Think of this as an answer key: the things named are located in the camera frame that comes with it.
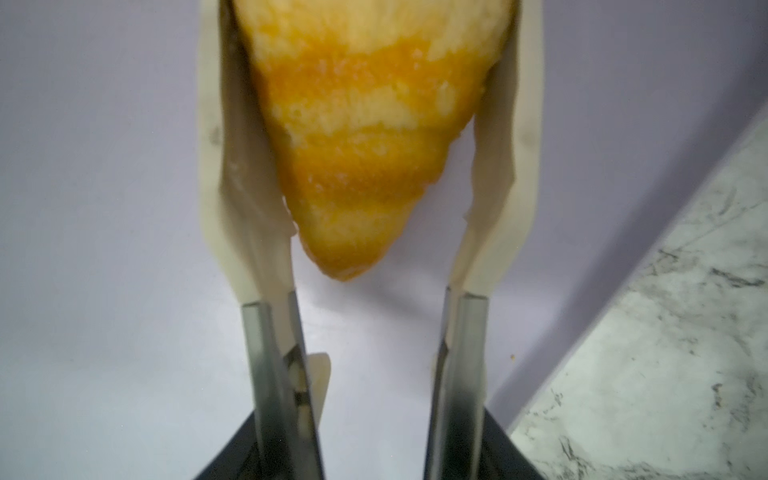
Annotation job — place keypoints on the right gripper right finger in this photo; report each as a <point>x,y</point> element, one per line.
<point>501,460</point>

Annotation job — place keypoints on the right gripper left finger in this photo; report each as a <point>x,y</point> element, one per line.
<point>238,459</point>

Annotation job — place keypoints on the metal tongs with white tips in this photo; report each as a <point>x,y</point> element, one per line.
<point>249,228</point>

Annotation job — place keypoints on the croissant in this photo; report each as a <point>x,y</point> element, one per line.
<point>361,101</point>

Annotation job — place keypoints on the lavender plastic tray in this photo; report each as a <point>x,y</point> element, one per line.
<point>122,352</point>

